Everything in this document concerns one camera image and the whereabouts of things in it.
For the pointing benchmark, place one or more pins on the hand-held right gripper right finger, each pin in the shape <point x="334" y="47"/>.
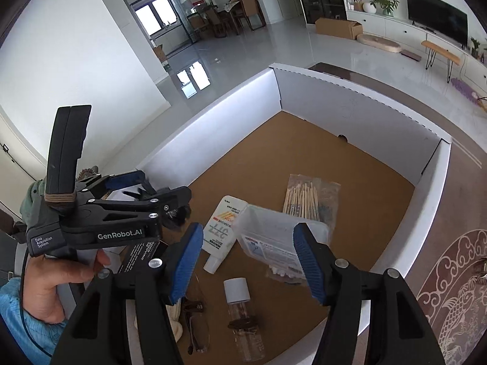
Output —
<point x="310" y="266"/>

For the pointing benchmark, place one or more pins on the small cardboard box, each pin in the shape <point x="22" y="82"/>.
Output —
<point x="159" y="54"/>

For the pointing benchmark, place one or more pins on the small grey mat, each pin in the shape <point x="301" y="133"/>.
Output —
<point x="411" y="55"/>

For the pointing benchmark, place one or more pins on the green cloth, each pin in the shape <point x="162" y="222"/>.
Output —
<point x="32" y="201"/>

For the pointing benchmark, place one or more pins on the bag of cotton swabs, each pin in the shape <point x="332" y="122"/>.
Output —
<point x="304" y="197"/>

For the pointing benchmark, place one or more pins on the black television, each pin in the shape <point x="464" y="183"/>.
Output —
<point x="437" y="17"/>

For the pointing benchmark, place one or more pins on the wooden dining table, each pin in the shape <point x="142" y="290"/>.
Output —
<point x="236" y="9"/>

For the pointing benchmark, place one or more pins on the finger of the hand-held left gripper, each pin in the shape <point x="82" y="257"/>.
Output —
<point x="125" y="180"/>
<point x="171" y="196"/>

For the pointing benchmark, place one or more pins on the wooden bench with metal legs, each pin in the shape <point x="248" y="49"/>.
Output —
<point x="441" y="51"/>

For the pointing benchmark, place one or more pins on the black rectangular box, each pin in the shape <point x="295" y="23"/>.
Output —
<point x="133" y="258"/>

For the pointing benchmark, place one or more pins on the green potted plant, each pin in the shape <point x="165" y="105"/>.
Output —
<point x="385" y="2"/>

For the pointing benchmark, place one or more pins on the cartoon print plastic box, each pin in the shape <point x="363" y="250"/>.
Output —
<point x="270" y="235"/>

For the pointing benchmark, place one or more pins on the purple mat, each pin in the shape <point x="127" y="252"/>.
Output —
<point x="466" y="89"/>

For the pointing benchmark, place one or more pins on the white television cabinet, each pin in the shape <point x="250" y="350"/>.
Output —
<point x="388" y="26"/>

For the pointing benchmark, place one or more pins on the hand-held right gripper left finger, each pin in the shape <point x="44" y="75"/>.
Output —
<point x="186" y="262"/>

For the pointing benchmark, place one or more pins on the beige oval cushion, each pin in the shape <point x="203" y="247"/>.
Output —
<point x="380" y="43"/>

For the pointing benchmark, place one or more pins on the brown cardboard box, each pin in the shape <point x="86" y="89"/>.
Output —
<point x="336" y="28"/>

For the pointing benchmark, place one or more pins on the clear lens glasses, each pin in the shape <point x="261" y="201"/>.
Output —
<point x="199" y="330"/>

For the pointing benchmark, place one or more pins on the person's left hand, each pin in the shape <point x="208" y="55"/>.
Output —
<point x="45" y="285"/>

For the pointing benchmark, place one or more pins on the white round vase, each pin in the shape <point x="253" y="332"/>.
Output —
<point x="369" y="8"/>

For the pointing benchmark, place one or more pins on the white sunscreen bottle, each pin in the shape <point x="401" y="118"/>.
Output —
<point x="222" y="228"/>

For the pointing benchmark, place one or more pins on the small potted plant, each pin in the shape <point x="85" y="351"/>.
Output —
<point x="475" y="47"/>

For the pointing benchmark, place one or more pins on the white cardboard box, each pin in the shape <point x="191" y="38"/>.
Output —
<point x="342" y="121"/>

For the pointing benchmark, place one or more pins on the cream knitted cloth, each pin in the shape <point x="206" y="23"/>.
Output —
<point x="175" y="323"/>

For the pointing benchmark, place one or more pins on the clear bottle with white cap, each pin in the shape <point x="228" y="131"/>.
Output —
<point x="243" y="304"/>

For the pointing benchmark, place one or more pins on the person's left forearm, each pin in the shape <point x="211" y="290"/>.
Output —
<point x="19" y="338"/>

